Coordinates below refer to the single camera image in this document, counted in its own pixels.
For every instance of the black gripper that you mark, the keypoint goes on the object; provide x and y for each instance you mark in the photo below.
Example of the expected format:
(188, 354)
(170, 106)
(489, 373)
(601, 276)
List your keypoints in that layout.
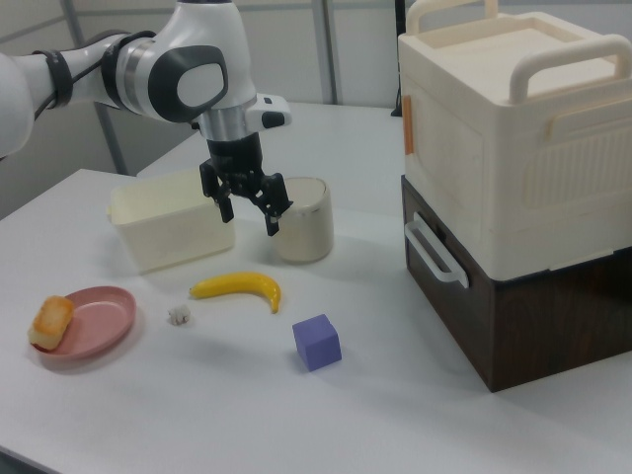
(234, 155)

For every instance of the toasted bread piece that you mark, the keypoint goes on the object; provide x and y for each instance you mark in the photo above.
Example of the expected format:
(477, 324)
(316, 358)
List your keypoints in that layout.
(49, 321)

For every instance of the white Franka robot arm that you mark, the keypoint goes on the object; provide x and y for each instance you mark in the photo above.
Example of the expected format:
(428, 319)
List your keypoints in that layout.
(148, 64)

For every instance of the beige lidded trash can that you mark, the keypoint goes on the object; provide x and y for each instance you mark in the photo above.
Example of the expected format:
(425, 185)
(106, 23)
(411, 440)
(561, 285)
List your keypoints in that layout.
(308, 227)

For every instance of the yellow banana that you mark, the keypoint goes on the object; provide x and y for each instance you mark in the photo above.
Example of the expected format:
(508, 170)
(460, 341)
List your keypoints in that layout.
(237, 285)

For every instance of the cream plastic basket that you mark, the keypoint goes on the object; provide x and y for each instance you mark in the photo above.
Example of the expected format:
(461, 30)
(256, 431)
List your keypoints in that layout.
(168, 232)

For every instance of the small white crumpled object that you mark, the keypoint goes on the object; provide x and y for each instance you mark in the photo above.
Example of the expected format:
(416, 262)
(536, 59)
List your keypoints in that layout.
(179, 315)

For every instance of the purple cube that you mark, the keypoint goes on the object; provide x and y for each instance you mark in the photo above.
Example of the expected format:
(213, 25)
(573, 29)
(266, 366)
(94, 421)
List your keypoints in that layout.
(317, 343)

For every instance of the orange tape strip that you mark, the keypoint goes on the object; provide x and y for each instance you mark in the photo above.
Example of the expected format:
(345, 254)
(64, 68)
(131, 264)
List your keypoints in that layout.
(408, 126)

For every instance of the pink oval plate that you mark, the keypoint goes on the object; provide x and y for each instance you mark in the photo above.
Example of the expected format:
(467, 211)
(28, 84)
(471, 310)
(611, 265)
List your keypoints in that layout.
(99, 323)

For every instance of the dark brown wooden drawer box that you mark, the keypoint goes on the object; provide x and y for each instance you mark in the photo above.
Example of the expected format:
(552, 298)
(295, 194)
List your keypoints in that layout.
(538, 326)

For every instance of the grey vertical partition post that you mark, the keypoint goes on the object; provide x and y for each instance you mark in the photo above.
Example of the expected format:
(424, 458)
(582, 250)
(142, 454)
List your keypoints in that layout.
(332, 54)

